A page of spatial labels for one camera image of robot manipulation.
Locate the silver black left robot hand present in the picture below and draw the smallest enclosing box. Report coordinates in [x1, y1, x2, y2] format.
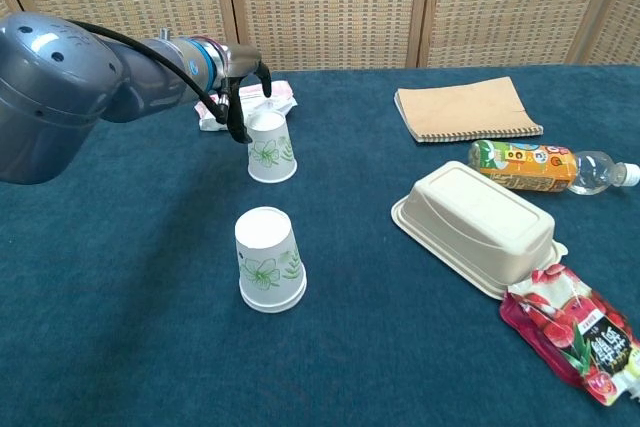
[219, 44, 274, 144]

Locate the large green flower paper cup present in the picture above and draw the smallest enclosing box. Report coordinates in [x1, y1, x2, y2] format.
[234, 205, 307, 309]

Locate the small green flower paper cup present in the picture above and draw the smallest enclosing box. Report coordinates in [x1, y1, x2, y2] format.
[246, 111, 299, 185]

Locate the blue flower paper cup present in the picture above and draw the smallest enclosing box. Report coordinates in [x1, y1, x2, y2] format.
[239, 290, 307, 315]

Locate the pink white wet wipes pack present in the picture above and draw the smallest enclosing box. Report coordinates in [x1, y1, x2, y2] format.
[193, 79, 299, 133]

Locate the brown spiral notebook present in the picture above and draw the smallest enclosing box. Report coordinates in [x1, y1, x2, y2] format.
[393, 76, 545, 145]

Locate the beige takeout food container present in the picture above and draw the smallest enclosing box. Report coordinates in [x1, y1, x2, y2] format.
[390, 160, 570, 301]

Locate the orange label plastic bottle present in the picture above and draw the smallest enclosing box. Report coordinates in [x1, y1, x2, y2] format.
[467, 139, 640, 197]

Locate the blue table cloth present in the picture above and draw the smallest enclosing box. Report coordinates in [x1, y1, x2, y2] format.
[0, 64, 640, 427]

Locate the red lychee snack pouch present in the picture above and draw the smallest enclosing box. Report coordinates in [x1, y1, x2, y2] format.
[498, 262, 640, 407]

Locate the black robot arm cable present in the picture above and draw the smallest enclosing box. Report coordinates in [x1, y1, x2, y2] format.
[68, 19, 230, 124]

